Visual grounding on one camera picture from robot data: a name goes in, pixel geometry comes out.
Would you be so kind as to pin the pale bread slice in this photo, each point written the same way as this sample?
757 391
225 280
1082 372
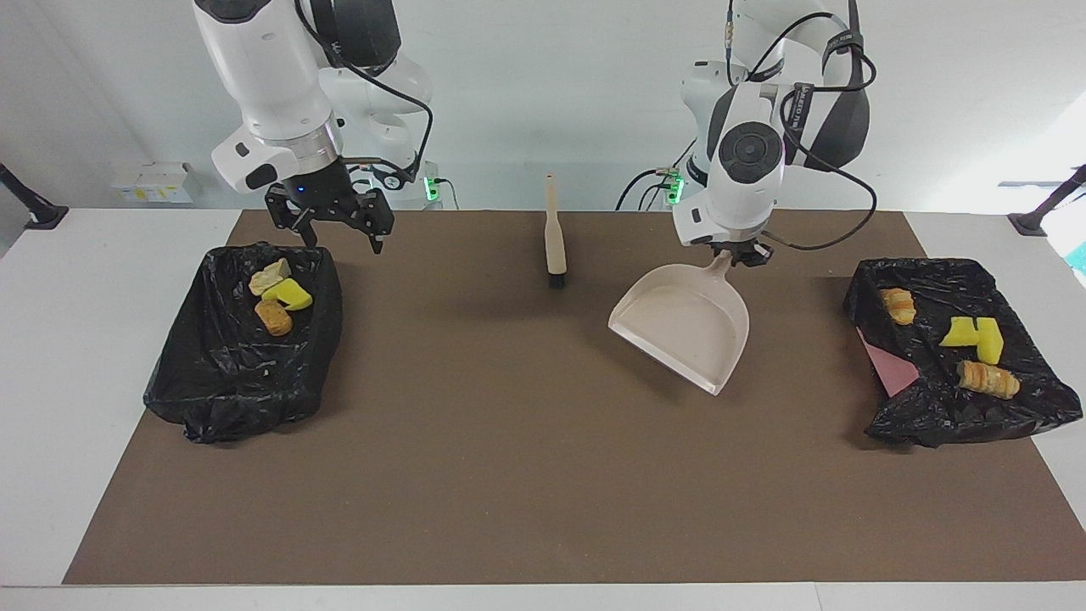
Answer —
899 305

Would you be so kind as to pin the white wall box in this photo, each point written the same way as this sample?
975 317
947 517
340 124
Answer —
161 182

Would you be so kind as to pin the black camera stand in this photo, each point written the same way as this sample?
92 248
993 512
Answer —
42 216
1031 222

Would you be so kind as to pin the brown table mat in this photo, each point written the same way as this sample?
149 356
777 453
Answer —
543 509

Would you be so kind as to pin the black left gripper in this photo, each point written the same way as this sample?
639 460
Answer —
740 248

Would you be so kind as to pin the beige plastic dustpan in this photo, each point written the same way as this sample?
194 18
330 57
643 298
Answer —
687 331

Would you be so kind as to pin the striped croissant piece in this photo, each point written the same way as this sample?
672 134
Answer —
988 379

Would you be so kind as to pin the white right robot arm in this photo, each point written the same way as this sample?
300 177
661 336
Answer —
263 68

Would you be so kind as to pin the teal plastic item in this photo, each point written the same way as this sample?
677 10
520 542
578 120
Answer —
1080 259

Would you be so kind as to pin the beige brush black bristles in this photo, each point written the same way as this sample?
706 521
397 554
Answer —
555 246

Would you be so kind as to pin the curved yellow sponge piece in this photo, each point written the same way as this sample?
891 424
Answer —
291 294

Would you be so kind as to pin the yellow sponge chunk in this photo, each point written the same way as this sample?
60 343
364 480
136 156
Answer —
957 333

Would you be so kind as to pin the pale cracker piece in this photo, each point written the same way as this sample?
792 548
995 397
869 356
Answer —
267 277

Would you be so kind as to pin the yellow sponge wedge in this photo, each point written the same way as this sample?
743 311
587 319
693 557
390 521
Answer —
990 344

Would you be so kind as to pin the brown fried nugget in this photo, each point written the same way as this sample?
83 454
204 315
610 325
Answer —
274 318

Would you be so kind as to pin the pink bin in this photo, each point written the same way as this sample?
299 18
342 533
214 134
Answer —
891 369

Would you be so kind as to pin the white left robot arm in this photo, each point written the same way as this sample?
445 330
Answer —
747 187

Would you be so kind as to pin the white green-lit base box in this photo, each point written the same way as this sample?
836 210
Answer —
432 187
674 188

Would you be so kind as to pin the black trash bag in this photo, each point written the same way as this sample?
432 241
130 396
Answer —
246 382
967 420

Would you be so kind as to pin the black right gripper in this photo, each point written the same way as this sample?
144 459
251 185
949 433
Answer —
321 191

